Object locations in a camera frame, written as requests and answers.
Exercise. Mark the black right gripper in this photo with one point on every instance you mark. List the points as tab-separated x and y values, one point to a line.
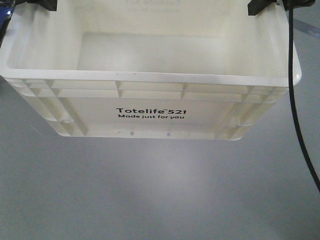
254	7

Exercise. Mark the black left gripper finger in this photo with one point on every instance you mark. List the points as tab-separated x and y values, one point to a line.
50	5

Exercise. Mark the white Totelife plastic crate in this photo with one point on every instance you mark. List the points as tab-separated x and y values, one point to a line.
165	69

